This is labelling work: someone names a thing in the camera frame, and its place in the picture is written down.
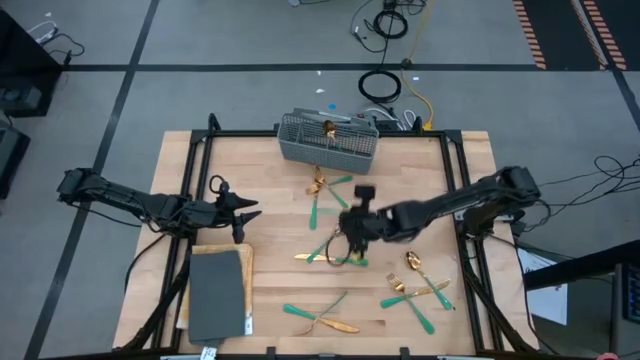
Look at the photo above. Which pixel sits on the grey mesh cutlery basket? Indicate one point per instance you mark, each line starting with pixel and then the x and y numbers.
pixel 325 156

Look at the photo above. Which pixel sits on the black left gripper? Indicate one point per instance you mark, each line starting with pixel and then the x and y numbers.
pixel 220 212

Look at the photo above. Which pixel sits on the white paper label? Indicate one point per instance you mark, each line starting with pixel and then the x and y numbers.
pixel 208 353

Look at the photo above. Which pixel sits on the black power adapter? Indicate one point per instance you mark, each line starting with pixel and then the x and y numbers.
pixel 417 125

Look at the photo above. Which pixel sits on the black box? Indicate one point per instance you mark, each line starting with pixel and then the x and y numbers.
pixel 10 160

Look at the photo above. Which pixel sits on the dark grey power strip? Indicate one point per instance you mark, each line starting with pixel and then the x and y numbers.
pixel 381 124

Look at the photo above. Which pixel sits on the red round object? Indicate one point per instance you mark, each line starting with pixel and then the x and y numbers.
pixel 608 357

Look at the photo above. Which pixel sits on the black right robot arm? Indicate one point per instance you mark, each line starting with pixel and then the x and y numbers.
pixel 450 202

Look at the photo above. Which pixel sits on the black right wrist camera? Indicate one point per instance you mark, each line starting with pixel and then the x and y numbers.
pixel 365 192

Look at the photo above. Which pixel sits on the grey device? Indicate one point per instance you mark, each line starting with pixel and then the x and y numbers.
pixel 22 97

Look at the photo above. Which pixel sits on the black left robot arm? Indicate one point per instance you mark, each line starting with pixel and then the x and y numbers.
pixel 125 197

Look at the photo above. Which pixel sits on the dark grey mat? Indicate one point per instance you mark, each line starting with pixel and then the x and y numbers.
pixel 217 295

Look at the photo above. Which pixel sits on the black cabinet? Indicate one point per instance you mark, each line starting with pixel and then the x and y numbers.
pixel 20 65

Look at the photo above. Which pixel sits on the black desk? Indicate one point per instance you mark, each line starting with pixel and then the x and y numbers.
pixel 575 267

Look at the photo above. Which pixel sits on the black metal table frame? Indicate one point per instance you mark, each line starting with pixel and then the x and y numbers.
pixel 240 133

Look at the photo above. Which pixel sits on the white cloth tag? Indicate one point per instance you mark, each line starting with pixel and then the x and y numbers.
pixel 248 325

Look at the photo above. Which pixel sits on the white paper sheet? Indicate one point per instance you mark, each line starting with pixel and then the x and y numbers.
pixel 547 305

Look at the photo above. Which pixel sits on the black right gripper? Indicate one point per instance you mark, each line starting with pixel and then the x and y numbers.
pixel 360 225

